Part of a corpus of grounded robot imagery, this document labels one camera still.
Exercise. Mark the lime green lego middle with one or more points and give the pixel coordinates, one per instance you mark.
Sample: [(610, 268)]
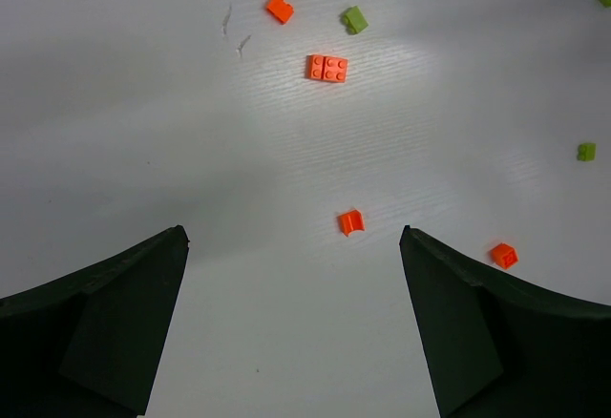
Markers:
[(586, 151)]

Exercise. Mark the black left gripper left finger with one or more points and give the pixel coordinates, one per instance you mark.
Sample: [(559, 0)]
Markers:
[(89, 344)]

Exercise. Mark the small orange lego upper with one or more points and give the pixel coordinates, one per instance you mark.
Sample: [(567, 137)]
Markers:
[(280, 10)]

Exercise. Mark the orange two-by-two lego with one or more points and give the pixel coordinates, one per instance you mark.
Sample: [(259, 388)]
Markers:
[(326, 68)]

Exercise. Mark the orange lego middle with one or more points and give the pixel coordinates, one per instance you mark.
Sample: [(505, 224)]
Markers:
[(504, 255)]

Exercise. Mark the lime green lego upper left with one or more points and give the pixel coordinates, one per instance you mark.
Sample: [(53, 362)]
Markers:
[(353, 20)]

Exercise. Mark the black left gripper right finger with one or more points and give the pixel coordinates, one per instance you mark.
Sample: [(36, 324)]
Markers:
[(498, 346)]

